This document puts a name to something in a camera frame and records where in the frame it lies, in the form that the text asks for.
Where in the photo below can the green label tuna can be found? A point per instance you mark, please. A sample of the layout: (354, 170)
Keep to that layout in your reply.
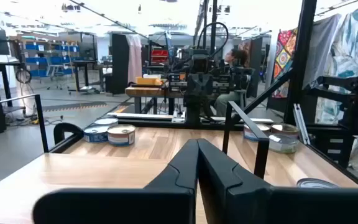
(283, 144)
(317, 183)

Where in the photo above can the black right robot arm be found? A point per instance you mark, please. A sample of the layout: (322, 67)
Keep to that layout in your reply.
(197, 110)

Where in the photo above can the silver pull-tab lid can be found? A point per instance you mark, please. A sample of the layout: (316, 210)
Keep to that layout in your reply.
(95, 134)

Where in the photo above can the wooden workbench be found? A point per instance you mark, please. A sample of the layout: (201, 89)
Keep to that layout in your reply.
(145, 91)

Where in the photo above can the person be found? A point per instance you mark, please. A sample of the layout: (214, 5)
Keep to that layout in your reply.
(225, 104)

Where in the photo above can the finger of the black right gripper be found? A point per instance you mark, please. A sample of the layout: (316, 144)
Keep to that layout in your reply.
(194, 84)
(206, 84)

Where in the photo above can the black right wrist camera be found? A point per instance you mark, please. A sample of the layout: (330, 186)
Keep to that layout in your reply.
(200, 63)

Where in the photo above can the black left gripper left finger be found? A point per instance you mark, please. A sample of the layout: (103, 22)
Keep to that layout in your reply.
(120, 205)

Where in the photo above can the yellow box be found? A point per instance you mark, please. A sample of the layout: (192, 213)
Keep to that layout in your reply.
(148, 81)

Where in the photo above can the silver plain lid can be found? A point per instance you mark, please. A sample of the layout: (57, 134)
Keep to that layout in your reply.
(106, 121)

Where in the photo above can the black case with grey slots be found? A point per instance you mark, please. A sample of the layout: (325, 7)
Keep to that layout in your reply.
(319, 146)

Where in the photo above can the grey hanging cloth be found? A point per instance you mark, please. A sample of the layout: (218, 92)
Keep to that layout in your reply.
(320, 46)

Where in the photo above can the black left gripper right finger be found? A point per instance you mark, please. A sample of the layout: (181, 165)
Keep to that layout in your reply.
(275, 205)

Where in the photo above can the red storage bins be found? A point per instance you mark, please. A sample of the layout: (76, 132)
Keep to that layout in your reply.
(159, 56)

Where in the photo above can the colourful patchwork cloth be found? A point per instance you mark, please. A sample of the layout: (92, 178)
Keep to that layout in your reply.
(283, 59)

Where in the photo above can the pale hanging cloth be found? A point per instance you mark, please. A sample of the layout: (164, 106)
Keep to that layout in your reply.
(134, 59)

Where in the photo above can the shelving with blue bins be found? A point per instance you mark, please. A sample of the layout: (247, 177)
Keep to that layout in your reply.
(42, 60)

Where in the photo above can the black background table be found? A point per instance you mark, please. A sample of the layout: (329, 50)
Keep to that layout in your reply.
(82, 61)

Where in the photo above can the gold lid seafood can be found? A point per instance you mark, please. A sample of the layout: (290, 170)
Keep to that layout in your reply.
(250, 132)
(121, 135)
(286, 129)

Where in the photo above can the black vertical pole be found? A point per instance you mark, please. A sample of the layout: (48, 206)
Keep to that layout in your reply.
(213, 18)

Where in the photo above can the teal and white patterned cloth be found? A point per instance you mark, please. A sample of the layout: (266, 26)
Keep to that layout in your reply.
(353, 46)

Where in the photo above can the black aluminium table frame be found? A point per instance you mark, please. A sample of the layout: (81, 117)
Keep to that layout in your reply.
(303, 46)

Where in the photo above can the black tall partition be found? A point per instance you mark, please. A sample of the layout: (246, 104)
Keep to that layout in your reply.
(120, 62)

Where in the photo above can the silver rail bracket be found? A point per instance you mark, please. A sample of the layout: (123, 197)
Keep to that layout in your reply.
(301, 124)

